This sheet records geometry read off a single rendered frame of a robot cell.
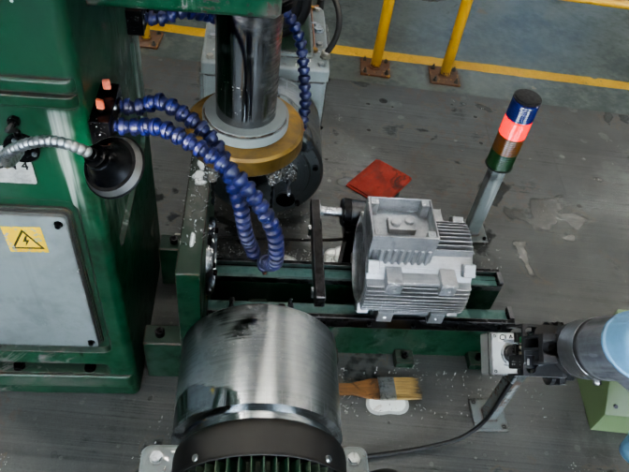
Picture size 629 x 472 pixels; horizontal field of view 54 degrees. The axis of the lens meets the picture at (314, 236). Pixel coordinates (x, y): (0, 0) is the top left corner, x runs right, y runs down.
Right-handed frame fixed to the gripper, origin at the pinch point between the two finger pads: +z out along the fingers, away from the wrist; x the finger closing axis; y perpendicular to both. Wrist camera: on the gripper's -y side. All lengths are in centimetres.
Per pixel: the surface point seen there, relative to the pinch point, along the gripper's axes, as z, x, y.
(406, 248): 10.5, -18.0, 17.2
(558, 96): 217, -157, -124
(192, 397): -5, 9, 51
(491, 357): 6.2, 0.4, 3.4
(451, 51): 206, -172, -57
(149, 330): 25, -2, 62
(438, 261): 13.8, -16.7, 10.3
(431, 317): 20.5, -7.0, 9.4
